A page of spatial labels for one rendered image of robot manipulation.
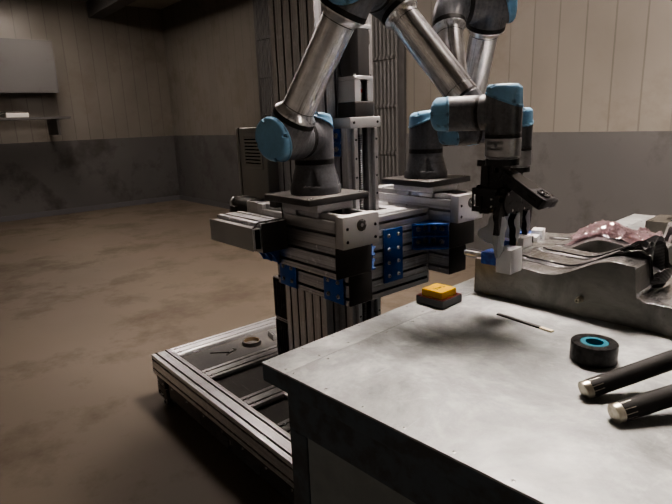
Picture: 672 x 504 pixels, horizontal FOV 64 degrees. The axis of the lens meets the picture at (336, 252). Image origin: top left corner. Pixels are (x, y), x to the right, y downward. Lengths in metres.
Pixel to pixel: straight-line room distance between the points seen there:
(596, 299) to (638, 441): 0.48
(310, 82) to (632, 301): 0.88
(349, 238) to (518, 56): 3.41
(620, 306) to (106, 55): 8.87
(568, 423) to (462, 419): 0.15
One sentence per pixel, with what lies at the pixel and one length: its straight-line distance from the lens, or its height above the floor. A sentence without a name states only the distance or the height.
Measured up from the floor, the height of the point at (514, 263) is 0.93.
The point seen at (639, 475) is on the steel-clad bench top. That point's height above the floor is 0.80.
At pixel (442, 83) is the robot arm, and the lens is 1.36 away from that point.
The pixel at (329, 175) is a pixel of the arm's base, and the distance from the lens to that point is 1.55.
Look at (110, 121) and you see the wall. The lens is 9.45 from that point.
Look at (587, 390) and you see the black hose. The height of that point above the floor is 0.82.
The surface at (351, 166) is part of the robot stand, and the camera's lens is 1.76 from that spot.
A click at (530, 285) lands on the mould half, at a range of 1.35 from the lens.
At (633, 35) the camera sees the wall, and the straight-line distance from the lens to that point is 4.29.
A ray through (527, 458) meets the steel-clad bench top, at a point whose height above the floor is 0.80.
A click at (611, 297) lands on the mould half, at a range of 1.28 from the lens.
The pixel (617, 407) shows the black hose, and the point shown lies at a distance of 0.90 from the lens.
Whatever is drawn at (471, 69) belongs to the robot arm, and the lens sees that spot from 1.83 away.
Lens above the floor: 1.24
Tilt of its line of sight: 14 degrees down
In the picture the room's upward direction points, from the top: 2 degrees counter-clockwise
